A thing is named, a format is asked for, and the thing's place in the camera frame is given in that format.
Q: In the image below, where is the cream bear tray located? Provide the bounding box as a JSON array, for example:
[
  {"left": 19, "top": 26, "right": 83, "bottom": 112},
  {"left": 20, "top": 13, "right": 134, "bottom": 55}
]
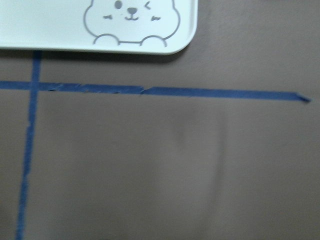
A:
[{"left": 0, "top": 0, "right": 199, "bottom": 55}]

